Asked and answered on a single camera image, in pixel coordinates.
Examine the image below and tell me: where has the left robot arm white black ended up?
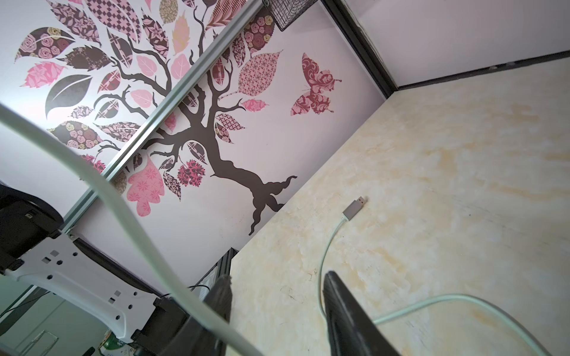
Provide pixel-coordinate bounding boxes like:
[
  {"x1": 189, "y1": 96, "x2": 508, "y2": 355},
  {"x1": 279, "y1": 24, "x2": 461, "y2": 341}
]
[{"x1": 1, "y1": 185, "x2": 189, "y2": 355}]

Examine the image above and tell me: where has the black wire mesh basket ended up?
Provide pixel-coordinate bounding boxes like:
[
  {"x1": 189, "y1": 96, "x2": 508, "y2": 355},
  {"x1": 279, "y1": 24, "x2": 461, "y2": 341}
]
[{"x1": 263, "y1": 0, "x2": 316, "y2": 31}]

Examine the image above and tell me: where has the left aluminium rail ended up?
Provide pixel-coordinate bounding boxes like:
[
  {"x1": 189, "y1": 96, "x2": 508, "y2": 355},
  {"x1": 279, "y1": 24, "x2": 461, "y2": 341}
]
[{"x1": 59, "y1": 0, "x2": 264, "y2": 234}]

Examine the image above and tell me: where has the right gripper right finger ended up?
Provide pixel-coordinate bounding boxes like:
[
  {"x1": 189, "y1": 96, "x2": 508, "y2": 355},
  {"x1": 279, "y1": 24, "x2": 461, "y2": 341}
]
[{"x1": 323, "y1": 271, "x2": 399, "y2": 355}]

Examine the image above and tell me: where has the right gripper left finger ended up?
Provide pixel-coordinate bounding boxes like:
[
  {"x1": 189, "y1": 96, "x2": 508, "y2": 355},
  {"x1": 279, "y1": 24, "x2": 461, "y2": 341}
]
[{"x1": 155, "y1": 274, "x2": 235, "y2": 356}]

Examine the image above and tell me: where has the mint green headphone cable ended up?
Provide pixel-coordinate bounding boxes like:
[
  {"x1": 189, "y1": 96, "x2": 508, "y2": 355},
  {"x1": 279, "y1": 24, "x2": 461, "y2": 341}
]
[{"x1": 0, "y1": 103, "x2": 553, "y2": 356}]

